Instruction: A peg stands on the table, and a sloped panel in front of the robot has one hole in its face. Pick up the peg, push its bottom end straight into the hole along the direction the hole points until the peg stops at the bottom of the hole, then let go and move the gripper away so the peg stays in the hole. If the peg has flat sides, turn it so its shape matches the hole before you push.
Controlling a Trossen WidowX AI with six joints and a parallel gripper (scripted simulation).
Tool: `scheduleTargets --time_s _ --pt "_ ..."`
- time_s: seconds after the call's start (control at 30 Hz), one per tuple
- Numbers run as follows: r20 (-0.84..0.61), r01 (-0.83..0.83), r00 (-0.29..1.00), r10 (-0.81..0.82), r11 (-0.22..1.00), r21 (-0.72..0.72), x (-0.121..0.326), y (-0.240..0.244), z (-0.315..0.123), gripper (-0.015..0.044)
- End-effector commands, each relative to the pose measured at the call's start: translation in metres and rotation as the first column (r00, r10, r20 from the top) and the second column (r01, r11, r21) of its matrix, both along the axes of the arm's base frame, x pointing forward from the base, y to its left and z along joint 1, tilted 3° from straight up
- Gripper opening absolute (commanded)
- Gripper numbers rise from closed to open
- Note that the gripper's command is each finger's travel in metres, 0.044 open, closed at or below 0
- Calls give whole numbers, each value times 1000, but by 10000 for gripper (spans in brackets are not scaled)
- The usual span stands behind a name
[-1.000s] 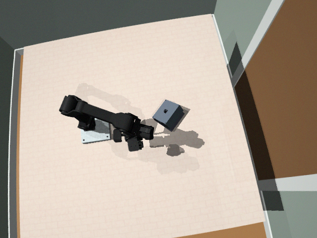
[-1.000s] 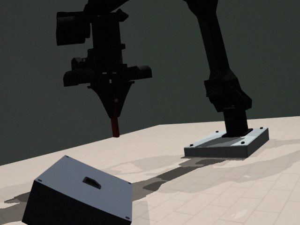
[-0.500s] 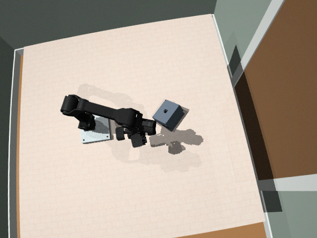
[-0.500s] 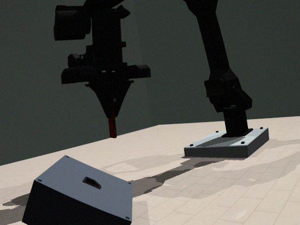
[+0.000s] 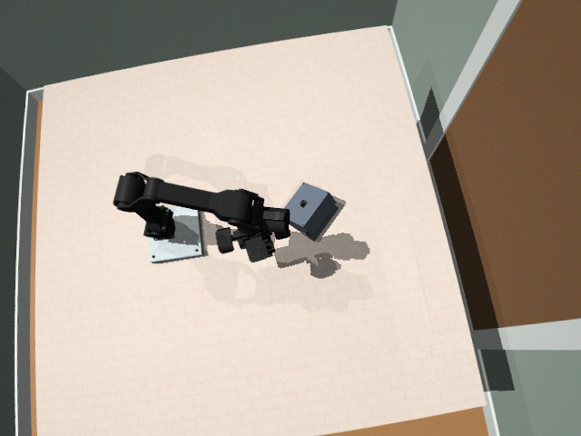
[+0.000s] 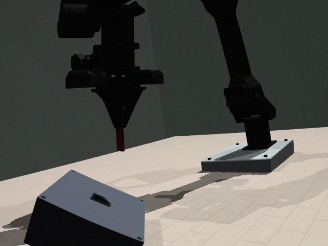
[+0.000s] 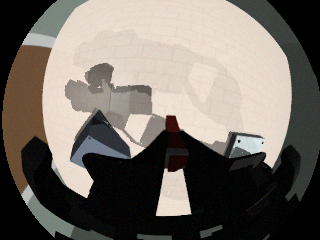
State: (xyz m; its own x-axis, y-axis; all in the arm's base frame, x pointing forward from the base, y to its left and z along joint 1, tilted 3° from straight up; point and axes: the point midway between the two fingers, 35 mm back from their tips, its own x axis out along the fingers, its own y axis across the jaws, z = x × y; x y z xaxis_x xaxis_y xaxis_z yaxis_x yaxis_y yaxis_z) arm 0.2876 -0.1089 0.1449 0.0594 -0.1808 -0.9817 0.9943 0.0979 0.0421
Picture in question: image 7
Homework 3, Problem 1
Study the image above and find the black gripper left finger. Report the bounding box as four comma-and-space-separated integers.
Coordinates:
81, 129, 169, 216

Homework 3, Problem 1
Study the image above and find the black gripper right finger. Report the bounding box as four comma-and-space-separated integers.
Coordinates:
179, 131, 267, 213

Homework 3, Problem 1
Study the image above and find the dark grey sloped panel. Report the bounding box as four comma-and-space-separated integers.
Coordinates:
69, 111, 131, 168

